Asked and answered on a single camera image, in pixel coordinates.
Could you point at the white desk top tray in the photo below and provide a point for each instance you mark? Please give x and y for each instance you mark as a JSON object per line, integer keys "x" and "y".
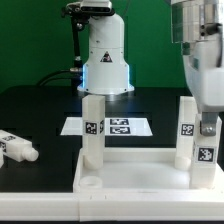
{"x": 136, "y": 170}

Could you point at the white marker sheet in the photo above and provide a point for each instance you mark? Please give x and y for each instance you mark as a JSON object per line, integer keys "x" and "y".
{"x": 113, "y": 127}

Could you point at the black camera on stand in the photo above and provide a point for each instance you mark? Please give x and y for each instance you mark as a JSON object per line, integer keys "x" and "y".
{"x": 88, "y": 7}

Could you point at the white front fence bar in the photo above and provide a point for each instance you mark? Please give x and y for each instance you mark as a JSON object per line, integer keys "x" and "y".
{"x": 165, "y": 206}

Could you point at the black camera stand pole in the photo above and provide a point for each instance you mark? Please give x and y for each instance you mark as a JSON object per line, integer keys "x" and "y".
{"x": 77, "y": 62}

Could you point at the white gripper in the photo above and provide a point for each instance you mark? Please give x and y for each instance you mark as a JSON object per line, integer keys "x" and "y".
{"x": 205, "y": 80}

